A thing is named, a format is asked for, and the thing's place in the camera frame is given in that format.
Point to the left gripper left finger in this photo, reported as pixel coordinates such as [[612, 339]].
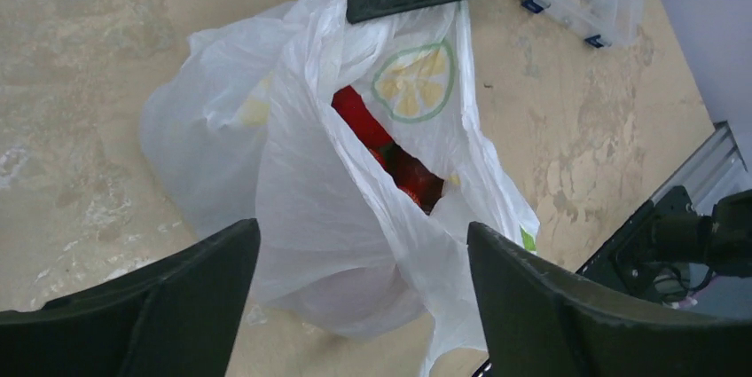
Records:
[[178, 316]]

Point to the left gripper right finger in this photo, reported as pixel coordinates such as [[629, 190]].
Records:
[[539, 319]]

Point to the white plastic bag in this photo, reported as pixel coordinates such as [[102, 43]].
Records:
[[246, 128]]

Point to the red fake fruit bunch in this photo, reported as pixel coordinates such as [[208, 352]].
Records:
[[410, 176]]

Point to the dark red fake fruit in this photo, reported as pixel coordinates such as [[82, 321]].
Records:
[[351, 108]]

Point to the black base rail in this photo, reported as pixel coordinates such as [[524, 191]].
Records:
[[666, 251]]

